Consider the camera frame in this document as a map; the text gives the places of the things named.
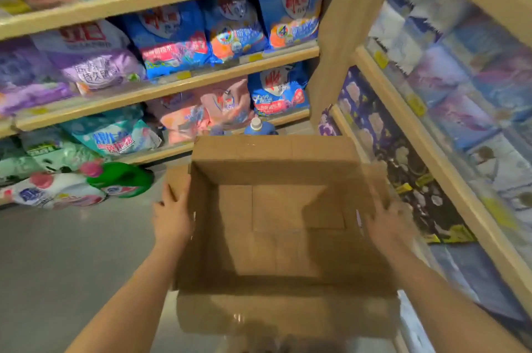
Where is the person's right hand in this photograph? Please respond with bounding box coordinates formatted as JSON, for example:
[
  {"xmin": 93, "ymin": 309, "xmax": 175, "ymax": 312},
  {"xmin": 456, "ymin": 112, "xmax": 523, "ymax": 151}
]
[{"xmin": 360, "ymin": 195, "xmax": 418, "ymax": 256}]

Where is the person's left hand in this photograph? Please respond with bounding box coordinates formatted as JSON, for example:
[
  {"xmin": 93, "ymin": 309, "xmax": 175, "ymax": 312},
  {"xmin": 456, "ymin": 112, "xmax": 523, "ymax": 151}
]
[{"xmin": 151, "ymin": 182, "xmax": 195, "ymax": 251}]

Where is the brown cardboard box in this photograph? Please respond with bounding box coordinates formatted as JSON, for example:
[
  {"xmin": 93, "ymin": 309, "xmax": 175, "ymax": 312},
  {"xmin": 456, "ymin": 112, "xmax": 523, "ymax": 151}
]
[{"xmin": 164, "ymin": 134, "xmax": 403, "ymax": 341}]

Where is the person's left forearm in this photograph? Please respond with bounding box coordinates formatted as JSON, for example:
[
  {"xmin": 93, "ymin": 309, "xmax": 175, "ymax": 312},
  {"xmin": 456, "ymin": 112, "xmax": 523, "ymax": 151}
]
[{"xmin": 65, "ymin": 240, "xmax": 188, "ymax": 353}]

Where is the person's right forearm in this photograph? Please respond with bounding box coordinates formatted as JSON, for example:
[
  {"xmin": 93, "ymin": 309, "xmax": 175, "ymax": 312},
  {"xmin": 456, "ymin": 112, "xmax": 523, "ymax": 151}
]
[{"xmin": 380, "ymin": 236, "xmax": 531, "ymax": 353}]

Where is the neighbouring wooden shelf unit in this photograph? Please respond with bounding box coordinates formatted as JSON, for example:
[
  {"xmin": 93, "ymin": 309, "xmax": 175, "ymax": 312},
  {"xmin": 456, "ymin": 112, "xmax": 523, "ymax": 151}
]
[{"xmin": 307, "ymin": 0, "xmax": 532, "ymax": 353}]

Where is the green detergent bottle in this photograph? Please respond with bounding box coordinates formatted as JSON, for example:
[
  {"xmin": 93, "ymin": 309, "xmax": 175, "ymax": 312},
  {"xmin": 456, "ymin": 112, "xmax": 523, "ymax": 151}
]
[{"xmin": 85, "ymin": 161, "xmax": 155, "ymax": 199}]

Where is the stack of dark purple packs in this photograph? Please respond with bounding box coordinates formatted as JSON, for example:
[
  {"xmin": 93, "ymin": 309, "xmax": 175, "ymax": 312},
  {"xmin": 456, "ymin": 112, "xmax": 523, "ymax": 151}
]
[{"xmin": 318, "ymin": 66, "xmax": 478, "ymax": 246}]

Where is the white pink detergent bottle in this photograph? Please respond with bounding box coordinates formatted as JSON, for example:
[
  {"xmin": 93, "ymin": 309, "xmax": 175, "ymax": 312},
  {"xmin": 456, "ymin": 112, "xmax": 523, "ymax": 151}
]
[{"xmin": 0, "ymin": 172, "xmax": 108, "ymax": 211}]

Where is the blue detergent bottle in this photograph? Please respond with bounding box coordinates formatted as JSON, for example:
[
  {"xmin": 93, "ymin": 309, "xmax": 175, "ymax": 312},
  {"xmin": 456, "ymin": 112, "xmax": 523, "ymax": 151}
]
[{"xmin": 243, "ymin": 117, "xmax": 278, "ymax": 136}]

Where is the row of blue lilac packs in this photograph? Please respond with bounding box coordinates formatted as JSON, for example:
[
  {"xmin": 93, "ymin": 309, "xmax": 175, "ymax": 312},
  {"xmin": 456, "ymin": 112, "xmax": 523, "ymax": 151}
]
[{"xmin": 367, "ymin": 0, "xmax": 532, "ymax": 258}]

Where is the row of colourful refill bags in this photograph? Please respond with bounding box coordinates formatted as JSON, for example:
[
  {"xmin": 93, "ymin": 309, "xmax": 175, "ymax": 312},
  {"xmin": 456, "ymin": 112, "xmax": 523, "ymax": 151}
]
[{"xmin": 0, "ymin": 0, "xmax": 327, "ymax": 187}]

